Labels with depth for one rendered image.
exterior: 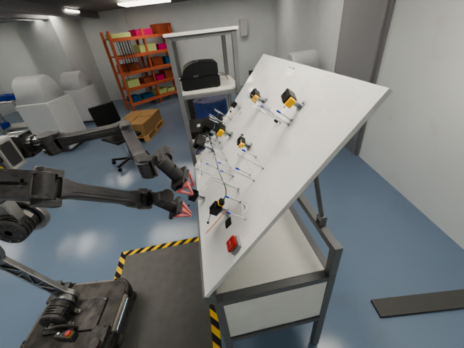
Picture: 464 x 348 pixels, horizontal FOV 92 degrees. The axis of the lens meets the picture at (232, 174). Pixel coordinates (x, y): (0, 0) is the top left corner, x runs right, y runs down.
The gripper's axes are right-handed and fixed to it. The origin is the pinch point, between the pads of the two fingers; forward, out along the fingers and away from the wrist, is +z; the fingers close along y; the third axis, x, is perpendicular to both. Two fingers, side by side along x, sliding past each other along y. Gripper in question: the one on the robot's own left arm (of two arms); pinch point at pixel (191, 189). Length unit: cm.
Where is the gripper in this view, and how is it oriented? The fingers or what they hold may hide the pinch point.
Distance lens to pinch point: 100.1
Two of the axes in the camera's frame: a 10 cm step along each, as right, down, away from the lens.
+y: -0.6, -6.6, 7.5
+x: -8.6, 4.2, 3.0
